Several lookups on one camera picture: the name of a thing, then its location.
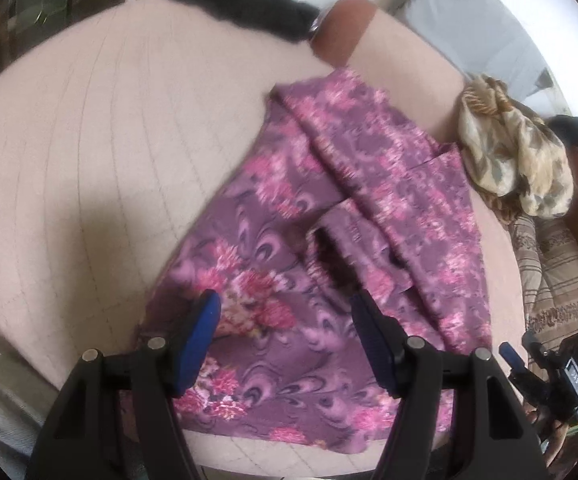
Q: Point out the purple floral long-sleeve shirt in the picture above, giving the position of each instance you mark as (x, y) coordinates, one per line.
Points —
(339, 192)

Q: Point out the beige floral crumpled blanket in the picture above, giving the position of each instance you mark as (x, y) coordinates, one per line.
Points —
(518, 165)

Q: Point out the grey pillow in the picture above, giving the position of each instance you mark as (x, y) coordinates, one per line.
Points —
(479, 37)

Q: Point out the striped floral brown pillow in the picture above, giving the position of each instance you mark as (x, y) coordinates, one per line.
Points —
(547, 258)

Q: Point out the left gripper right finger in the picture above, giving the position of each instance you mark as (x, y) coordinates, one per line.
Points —
(382, 339)

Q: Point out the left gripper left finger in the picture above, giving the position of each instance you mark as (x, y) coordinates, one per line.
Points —
(190, 345)

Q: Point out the black garment on bed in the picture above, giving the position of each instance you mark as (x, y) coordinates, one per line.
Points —
(290, 20)

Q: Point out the dark garment behind blanket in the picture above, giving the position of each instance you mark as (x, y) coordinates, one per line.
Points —
(566, 128)

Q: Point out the pink brown bolster cushion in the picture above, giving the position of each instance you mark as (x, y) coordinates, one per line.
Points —
(421, 82)

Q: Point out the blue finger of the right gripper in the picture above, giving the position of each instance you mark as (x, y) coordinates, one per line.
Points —
(519, 376)

